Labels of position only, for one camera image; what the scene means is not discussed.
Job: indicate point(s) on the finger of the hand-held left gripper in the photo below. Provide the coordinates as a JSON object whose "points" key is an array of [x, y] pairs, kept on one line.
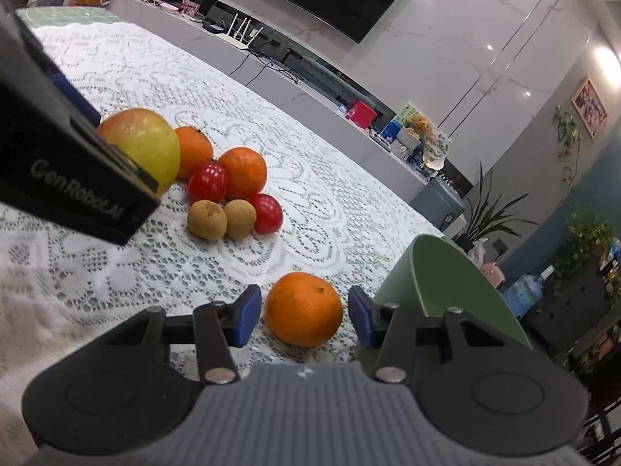
{"points": [[121, 165], [73, 99]]}

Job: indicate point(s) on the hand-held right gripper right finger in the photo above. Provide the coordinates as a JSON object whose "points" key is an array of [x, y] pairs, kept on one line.
{"points": [[361, 319]]}

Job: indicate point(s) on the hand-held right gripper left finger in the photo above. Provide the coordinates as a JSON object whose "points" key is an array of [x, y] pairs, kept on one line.
{"points": [[247, 315]]}

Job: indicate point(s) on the yellow-green red apple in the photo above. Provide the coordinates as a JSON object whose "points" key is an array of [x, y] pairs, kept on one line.
{"points": [[145, 148]]}

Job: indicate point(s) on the orange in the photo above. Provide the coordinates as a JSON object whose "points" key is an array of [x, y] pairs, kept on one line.
{"points": [[195, 150], [303, 309], [244, 173]]}

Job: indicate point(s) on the green bowl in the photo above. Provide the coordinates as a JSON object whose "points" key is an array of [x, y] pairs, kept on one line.
{"points": [[451, 291]]}

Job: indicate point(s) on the brown longan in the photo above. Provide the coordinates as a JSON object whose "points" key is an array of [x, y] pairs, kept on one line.
{"points": [[207, 221], [241, 219]]}

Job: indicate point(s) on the red tomato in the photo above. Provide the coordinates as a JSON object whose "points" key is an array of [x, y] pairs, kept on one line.
{"points": [[267, 213]]}

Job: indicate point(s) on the white lace tablecloth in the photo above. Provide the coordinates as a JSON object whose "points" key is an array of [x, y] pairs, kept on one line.
{"points": [[155, 82]]}

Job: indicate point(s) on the green tiled tablecloth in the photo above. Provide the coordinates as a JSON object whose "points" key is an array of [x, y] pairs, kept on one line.
{"points": [[63, 15]]}

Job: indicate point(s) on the pink bag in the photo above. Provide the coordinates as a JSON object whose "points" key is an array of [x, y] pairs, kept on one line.
{"points": [[491, 273]]}

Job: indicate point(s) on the grey-blue trash can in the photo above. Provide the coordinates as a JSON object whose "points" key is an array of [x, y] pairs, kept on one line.
{"points": [[439, 204]]}

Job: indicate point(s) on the long-leaf potted plant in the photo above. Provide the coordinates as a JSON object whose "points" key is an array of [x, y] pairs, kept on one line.
{"points": [[485, 216]]}

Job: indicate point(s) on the blue water bottle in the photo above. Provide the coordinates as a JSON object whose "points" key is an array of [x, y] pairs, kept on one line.
{"points": [[525, 295]]}

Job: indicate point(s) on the grey television cabinet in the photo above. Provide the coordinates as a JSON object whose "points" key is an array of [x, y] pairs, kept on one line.
{"points": [[271, 85]]}

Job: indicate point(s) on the white router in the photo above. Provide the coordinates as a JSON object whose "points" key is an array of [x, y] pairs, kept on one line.
{"points": [[241, 34]]}

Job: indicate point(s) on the blue box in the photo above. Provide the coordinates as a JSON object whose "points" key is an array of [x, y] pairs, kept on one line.
{"points": [[390, 132]]}

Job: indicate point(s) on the brown plush toy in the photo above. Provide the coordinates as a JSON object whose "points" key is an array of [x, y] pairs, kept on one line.
{"points": [[418, 125]]}

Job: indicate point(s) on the red box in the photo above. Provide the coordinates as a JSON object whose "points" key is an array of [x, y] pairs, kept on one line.
{"points": [[361, 113]]}

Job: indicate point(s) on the dark drawer cabinet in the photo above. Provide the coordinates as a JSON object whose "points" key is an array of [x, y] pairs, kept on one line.
{"points": [[572, 308]]}

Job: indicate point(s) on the bushy green potted plant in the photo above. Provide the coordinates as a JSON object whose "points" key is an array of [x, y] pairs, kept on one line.
{"points": [[584, 242]]}

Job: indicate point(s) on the hanging vine plant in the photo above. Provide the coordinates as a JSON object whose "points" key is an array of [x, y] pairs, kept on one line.
{"points": [[568, 133]]}

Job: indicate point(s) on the framed wall picture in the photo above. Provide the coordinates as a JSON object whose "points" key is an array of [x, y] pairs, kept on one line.
{"points": [[589, 107]]}

